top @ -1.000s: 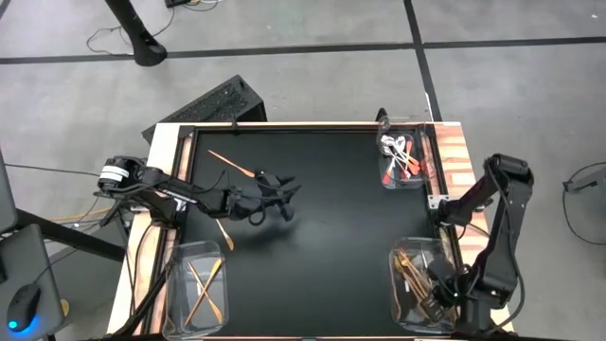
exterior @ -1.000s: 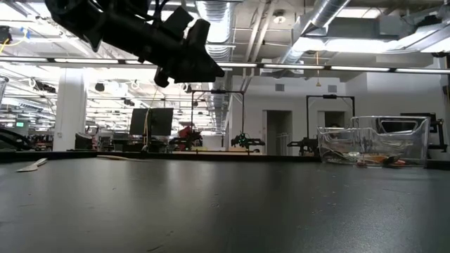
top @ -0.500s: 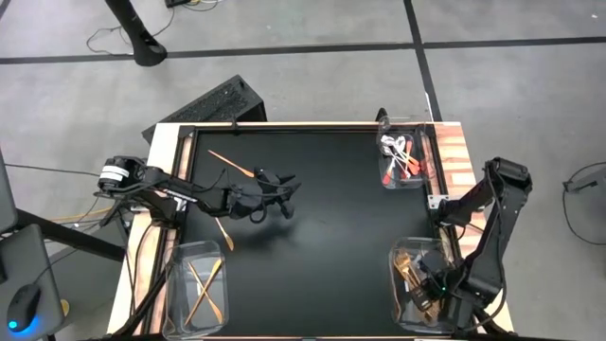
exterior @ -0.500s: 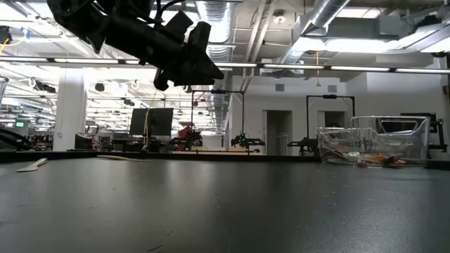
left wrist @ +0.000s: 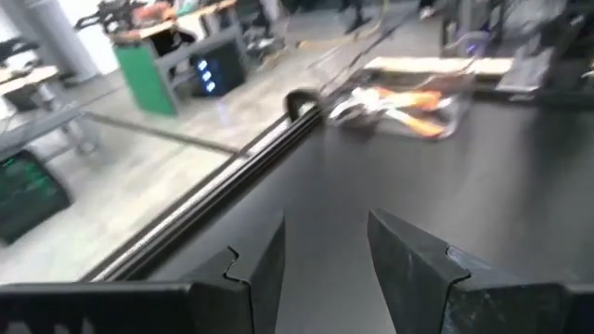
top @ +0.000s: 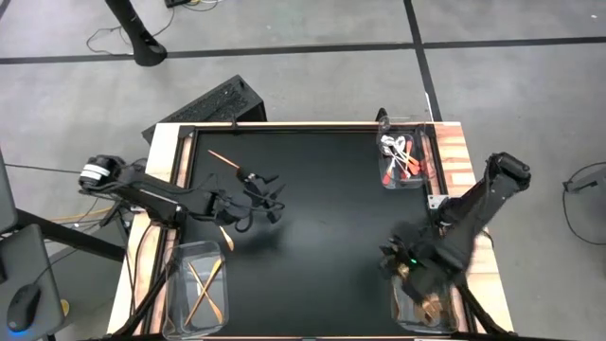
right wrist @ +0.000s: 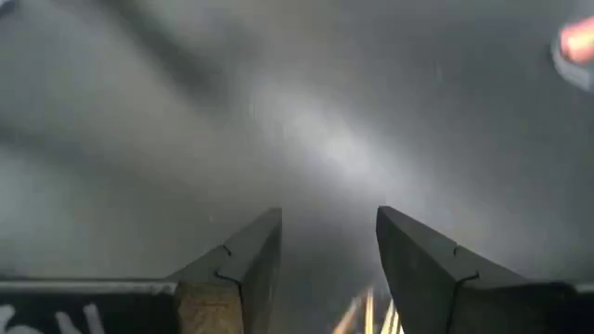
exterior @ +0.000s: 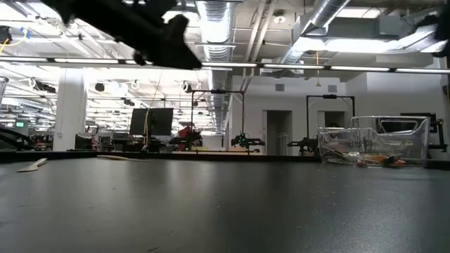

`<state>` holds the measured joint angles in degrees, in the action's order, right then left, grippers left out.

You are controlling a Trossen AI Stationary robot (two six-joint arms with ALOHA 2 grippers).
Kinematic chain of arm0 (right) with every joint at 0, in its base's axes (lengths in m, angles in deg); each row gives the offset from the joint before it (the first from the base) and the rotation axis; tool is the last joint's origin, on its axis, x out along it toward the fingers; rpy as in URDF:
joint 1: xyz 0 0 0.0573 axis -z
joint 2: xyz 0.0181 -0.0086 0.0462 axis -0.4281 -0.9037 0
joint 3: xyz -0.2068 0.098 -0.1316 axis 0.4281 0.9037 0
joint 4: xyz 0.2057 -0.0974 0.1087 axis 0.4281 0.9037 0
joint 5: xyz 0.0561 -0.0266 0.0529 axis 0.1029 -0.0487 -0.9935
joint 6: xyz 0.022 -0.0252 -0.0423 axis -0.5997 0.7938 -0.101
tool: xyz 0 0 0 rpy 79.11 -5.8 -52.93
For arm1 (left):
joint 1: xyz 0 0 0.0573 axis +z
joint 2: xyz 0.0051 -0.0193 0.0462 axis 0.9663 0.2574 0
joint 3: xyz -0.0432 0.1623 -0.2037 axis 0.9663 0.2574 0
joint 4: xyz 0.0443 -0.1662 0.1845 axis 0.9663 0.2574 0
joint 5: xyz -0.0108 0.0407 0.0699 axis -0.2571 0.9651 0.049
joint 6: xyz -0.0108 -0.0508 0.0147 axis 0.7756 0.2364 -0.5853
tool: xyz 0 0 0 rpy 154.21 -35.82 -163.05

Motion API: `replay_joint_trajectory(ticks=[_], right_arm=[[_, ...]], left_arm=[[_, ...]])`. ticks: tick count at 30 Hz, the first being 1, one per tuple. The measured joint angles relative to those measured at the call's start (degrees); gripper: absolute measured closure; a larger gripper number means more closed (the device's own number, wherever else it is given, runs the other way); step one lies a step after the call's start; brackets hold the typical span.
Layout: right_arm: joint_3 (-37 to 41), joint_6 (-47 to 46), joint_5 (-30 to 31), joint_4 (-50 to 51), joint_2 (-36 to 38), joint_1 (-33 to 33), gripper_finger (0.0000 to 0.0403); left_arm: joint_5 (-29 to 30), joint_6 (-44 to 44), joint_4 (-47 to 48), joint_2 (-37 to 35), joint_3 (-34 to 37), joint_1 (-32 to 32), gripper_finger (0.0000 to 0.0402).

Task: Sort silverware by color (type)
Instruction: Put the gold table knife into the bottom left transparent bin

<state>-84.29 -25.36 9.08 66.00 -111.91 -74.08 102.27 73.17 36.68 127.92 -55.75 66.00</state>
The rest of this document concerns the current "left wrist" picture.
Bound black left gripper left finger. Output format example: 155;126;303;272
180;215;287;334

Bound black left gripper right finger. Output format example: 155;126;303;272
368;208;570;334

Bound silver spoon orange handle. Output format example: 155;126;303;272
384;109;447;139
331;87;386;126
370;86;445;111

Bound clear plastic bin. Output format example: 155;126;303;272
324;76;471;141

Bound black computer blue lights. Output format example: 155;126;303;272
189;42;249;99

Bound green panelled workbench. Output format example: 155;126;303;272
109;0;250;118

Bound black mesh computer case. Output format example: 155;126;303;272
0;148;73;247

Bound grey metal table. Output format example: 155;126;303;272
0;64;102;161

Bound white round pillar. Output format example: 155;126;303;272
8;0;102;84

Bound black curved bracket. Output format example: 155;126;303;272
283;87;323;121

